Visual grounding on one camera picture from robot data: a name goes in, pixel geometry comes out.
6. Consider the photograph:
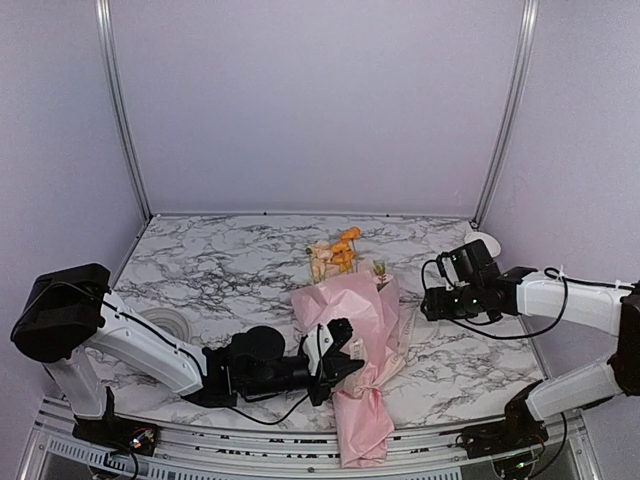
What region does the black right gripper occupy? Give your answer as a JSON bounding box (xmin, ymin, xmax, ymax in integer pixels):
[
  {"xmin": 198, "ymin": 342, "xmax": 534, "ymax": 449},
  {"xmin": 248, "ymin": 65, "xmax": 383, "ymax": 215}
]
[{"xmin": 420, "ymin": 283, "xmax": 482, "ymax": 322}]

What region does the pink wrapping paper sheet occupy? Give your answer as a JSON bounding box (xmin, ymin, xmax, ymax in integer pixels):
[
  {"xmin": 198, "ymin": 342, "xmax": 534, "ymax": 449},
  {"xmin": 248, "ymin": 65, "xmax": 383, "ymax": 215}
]
[{"xmin": 291, "ymin": 272, "xmax": 402, "ymax": 468}]

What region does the orange fake flower stem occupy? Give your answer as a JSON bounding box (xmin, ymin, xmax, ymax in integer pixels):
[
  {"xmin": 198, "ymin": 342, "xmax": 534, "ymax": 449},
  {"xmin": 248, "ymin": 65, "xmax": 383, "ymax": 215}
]
[{"xmin": 330, "ymin": 226, "xmax": 361, "ymax": 273}]

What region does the peach fake flower stem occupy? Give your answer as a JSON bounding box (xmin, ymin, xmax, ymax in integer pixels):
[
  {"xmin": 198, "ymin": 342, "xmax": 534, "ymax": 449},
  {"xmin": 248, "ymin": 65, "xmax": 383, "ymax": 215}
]
[{"xmin": 306, "ymin": 240, "xmax": 333, "ymax": 284}]

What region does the cream printed ribbon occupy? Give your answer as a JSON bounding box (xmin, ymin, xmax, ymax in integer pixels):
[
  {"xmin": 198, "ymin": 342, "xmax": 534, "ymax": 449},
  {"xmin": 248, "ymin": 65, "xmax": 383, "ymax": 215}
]
[{"xmin": 374, "ymin": 311, "xmax": 416, "ymax": 386}]

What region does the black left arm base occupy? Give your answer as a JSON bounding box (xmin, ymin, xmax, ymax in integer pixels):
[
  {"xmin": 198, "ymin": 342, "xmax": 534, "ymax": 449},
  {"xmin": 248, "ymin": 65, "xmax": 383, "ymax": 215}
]
[{"xmin": 72, "ymin": 387, "xmax": 160, "ymax": 457}]

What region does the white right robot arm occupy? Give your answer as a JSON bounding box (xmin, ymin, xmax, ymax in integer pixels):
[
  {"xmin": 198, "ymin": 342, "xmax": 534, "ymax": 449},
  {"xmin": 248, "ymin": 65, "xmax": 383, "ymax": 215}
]
[{"xmin": 421, "ymin": 239, "xmax": 639, "ymax": 448}]

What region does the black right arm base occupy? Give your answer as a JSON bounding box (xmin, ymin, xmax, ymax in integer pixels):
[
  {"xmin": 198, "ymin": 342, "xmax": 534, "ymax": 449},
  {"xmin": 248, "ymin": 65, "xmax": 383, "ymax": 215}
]
[{"xmin": 456, "ymin": 380, "xmax": 549, "ymax": 459}]

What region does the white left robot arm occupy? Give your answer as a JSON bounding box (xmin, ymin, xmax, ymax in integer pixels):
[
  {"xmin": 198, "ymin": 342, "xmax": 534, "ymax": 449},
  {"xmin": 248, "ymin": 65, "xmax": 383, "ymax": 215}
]
[{"xmin": 10, "ymin": 263, "xmax": 365, "ymax": 445}]

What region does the orange bowl white inside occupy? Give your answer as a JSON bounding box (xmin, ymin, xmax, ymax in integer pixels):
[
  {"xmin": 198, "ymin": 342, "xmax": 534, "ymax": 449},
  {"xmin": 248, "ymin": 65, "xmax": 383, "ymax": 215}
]
[{"xmin": 464, "ymin": 231, "xmax": 502, "ymax": 258}]

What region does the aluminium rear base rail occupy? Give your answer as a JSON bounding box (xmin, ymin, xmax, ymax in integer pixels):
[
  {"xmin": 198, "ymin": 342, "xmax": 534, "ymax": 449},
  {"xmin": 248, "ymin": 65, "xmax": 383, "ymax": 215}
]
[{"xmin": 152, "ymin": 210, "xmax": 474, "ymax": 221}]

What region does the aluminium frame post right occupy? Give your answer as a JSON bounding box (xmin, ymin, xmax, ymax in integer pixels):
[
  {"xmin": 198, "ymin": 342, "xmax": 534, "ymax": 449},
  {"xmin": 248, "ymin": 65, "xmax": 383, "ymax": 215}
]
[{"xmin": 472, "ymin": 0, "xmax": 540, "ymax": 228}]

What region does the aluminium frame post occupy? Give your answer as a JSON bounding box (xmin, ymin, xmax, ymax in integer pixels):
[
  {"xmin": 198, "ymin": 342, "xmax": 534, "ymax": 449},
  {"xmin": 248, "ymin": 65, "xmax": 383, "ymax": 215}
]
[
  {"xmin": 472, "ymin": 0, "xmax": 540, "ymax": 228},
  {"xmin": 95, "ymin": 0, "xmax": 153, "ymax": 223}
]

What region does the aluminium front rail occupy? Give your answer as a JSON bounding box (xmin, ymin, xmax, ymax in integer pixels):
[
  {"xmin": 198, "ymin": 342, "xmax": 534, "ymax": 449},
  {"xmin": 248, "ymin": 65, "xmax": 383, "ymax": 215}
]
[{"xmin": 17, "ymin": 398, "xmax": 602, "ymax": 479}]

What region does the aluminium frame post left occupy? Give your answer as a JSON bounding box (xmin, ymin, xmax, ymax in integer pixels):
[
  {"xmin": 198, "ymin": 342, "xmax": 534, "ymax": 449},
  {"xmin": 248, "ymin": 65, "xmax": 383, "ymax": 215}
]
[{"xmin": 95, "ymin": 0, "xmax": 153, "ymax": 223}]

